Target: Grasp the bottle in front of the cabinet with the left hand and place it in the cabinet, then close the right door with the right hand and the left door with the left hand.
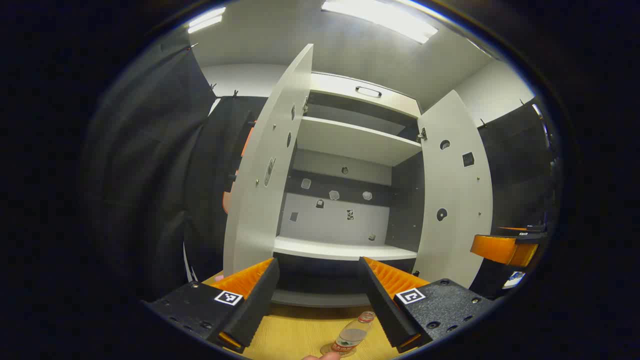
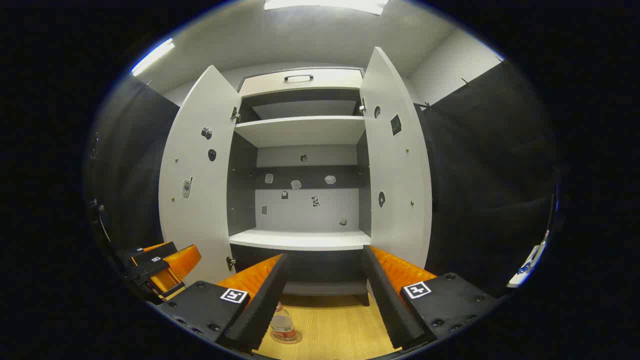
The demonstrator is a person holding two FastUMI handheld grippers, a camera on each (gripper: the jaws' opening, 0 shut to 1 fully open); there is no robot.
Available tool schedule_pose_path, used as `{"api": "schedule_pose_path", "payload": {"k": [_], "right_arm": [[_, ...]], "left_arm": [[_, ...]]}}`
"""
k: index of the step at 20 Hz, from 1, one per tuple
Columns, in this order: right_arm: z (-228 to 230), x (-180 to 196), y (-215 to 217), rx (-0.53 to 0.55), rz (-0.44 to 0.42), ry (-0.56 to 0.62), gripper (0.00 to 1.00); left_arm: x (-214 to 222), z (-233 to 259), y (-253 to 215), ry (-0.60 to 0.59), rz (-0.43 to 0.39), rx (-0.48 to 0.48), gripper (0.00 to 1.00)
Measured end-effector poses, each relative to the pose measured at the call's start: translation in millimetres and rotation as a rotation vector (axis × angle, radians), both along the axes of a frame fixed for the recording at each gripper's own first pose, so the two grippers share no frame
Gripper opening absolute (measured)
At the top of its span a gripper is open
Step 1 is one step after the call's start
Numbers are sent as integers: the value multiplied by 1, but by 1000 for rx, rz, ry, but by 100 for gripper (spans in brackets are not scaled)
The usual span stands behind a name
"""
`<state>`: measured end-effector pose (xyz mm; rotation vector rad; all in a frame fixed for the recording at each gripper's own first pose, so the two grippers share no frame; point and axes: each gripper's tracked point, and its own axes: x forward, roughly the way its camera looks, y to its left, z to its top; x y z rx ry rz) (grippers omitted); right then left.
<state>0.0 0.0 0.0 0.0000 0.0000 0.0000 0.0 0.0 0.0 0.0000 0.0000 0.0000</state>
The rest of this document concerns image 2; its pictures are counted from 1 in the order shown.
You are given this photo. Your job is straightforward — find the white cabinet shelf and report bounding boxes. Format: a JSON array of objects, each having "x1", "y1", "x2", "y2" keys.
[
  {"x1": 229, "y1": 228, "x2": 372, "y2": 251},
  {"x1": 234, "y1": 116, "x2": 366, "y2": 148}
]

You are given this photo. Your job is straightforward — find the white storage cabinet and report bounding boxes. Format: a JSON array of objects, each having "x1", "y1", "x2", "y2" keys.
[{"x1": 227, "y1": 67, "x2": 373, "y2": 306}]

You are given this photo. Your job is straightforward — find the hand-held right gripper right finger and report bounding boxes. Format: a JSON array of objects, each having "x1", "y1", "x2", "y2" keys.
[{"x1": 361, "y1": 245, "x2": 501, "y2": 351}]

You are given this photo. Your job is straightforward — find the white side desk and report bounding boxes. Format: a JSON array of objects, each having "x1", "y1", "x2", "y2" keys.
[{"x1": 507, "y1": 230, "x2": 551, "y2": 288}]

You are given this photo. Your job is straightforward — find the ceiling light panel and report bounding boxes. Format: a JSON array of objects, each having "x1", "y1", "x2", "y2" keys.
[
  {"x1": 131, "y1": 38, "x2": 176, "y2": 77},
  {"x1": 264, "y1": 0, "x2": 390, "y2": 16}
]

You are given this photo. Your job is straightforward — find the black backdrop cloth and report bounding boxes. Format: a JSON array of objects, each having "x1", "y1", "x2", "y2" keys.
[
  {"x1": 86, "y1": 75, "x2": 181, "y2": 251},
  {"x1": 414, "y1": 59, "x2": 560, "y2": 298}
]

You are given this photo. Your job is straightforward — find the white cabinet door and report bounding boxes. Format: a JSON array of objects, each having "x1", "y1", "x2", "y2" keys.
[
  {"x1": 359, "y1": 46, "x2": 433, "y2": 271},
  {"x1": 159, "y1": 65, "x2": 243, "y2": 287}
]

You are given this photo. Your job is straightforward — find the clear red label water bottle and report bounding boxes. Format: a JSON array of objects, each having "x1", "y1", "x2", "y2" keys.
[{"x1": 270, "y1": 301, "x2": 297, "y2": 342}]

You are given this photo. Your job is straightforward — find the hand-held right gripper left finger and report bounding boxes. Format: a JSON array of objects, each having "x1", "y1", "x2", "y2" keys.
[{"x1": 150, "y1": 252, "x2": 291, "y2": 353}]

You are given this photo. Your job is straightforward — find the white cabinet drawer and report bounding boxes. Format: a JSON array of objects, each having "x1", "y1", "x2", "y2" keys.
[{"x1": 239, "y1": 68, "x2": 364, "y2": 98}]

